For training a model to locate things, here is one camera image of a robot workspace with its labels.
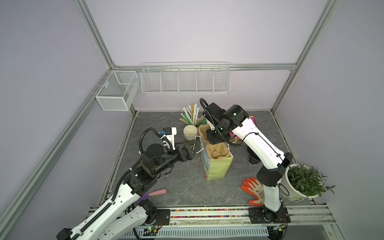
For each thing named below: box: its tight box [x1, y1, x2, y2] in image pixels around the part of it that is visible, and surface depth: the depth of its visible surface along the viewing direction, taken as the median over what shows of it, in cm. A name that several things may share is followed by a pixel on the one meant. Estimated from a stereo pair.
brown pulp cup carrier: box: [198, 124, 230, 160], surface depth 72 cm
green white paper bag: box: [199, 138, 234, 181], surface depth 73 cm
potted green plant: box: [281, 163, 336, 202], surface depth 71 cm
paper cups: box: [183, 125, 198, 141], surface depth 93 cm
